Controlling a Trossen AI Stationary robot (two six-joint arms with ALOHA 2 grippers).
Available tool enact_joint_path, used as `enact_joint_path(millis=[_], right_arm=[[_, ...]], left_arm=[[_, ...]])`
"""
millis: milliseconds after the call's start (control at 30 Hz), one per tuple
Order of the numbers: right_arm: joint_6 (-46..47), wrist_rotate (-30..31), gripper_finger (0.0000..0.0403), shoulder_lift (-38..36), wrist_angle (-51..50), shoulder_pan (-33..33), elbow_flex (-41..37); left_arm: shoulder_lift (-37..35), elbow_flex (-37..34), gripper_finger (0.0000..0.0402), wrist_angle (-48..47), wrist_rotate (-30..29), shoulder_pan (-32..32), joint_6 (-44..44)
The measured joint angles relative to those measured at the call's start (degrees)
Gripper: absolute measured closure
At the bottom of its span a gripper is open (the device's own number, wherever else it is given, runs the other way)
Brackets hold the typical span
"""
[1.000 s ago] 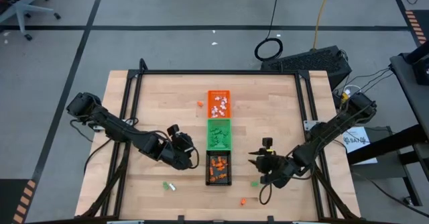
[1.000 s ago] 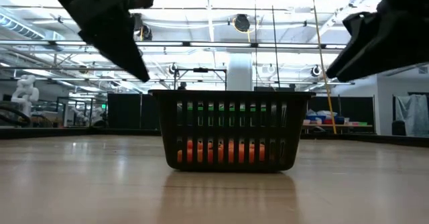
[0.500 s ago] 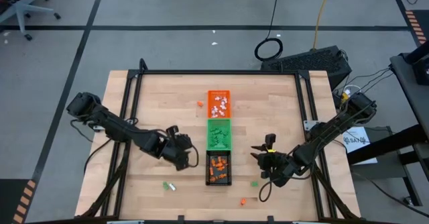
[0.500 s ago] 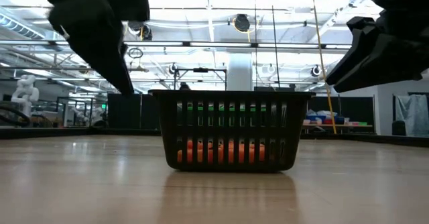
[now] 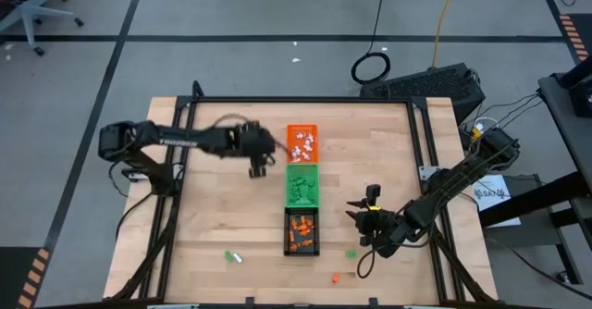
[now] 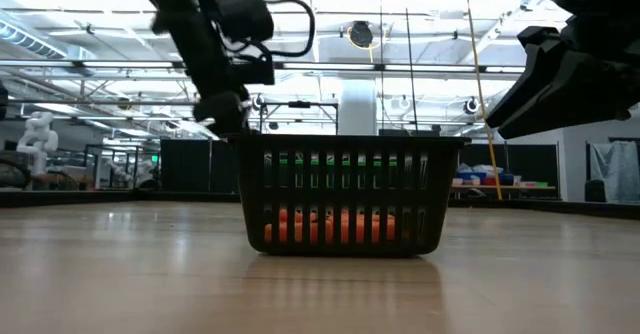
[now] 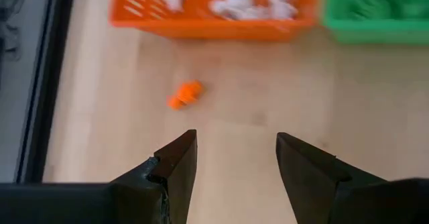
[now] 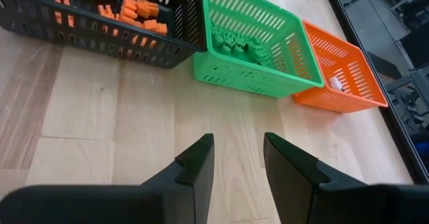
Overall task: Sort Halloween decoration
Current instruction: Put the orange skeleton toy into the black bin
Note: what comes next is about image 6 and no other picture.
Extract black framed glass enclosure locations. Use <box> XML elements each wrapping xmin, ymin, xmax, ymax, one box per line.
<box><xmin>83</xmin><ymin>143</ymin><xmax>162</xmax><ymax>191</ymax></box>

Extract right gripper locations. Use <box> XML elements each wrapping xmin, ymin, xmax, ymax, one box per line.
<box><xmin>485</xmin><ymin>13</ymin><xmax>640</xmax><ymax>140</ymax></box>

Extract black chair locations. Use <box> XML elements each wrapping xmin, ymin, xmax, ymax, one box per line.
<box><xmin>583</xmin><ymin>178</ymin><xmax>607</xmax><ymax>204</ymax></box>

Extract white plastic bags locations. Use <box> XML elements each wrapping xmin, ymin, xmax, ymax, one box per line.
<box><xmin>457</xmin><ymin>162</ymin><xmax>504</xmax><ymax>175</ymax></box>

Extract long orange bone decoration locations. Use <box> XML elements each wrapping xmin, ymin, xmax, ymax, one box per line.
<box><xmin>294</xmin><ymin>209</ymin><xmax>354</xmax><ymax>244</ymax></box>

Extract black plastic slotted basket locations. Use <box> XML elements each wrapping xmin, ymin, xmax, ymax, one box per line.
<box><xmin>221</xmin><ymin>133</ymin><xmax>474</xmax><ymax>258</ymax></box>

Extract round orange decoration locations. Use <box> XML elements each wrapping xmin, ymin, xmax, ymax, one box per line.
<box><xmin>263</xmin><ymin>208</ymin><xmax>290</xmax><ymax>244</ymax></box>

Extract wooden side table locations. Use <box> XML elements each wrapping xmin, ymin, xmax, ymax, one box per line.
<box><xmin>452</xmin><ymin>184</ymin><xmax>557</xmax><ymax>200</ymax></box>

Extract black table edge frame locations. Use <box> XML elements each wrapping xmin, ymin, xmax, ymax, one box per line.
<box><xmin>0</xmin><ymin>188</ymin><xmax>640</xmax><ymax>219</ymax></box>

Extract black hanging cable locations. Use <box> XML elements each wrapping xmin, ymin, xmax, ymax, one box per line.
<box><xmin>378</xmin><ymin>0</ymin><xmax>386</xmax><ymax>136</ymax></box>
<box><xmin>401</xmin><ymin>0</ymin><xmax>420</xmax><ymax>136</ymax></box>

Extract white round column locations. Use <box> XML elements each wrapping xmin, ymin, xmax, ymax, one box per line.
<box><xmin>338</xmin><ymin>78</ymin><xmax>378</xmax><ymax>136</ymax></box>

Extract long ceiling light bar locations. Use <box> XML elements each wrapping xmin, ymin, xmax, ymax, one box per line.
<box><xmin>0</xmin><ymin>59</ymin><xmax>529</xmax><ymax>76</ymax></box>

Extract black partition panel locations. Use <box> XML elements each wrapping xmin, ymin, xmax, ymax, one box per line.
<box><xmin>159</xmin><ymin>138</ymin><xmax>242</xmax><ymax>195</ymax></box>

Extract black curved cable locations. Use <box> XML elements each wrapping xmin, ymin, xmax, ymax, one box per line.
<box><xmin>0</xmin><ymin>157</ymin><xmax>37</xmax><ymax>190</ymax></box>

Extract yellow hanging strap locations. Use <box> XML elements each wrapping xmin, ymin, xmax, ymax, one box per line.
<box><xmin>463</xmin><ymin>0</ymin><xmax>504</xmax><ymax>201</ymax></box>

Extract grey cloth cover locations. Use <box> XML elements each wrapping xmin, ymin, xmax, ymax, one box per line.
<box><xmin>589</xmin><ymin>141</ymin><xmax>640</xmax><ymax>204</ymax></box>

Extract grey horizontal pipe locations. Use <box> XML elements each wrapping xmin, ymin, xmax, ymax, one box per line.
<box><xmin>0</xmin><ymin>98</ymin><xmax>201</xmax><ymax>108</ymax></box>

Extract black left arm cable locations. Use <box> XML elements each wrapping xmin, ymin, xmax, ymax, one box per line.
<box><xmin>214</xmin><ymin>0</ymin><xmax>317</xmax><ymax>70</ymax></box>

